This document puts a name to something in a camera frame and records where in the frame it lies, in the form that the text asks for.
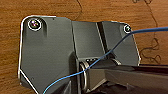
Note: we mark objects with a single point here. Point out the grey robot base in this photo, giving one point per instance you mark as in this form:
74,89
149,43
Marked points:
46,50

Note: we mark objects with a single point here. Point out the grey cylindrical torso joint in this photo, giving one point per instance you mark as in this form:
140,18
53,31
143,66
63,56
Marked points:
84,73

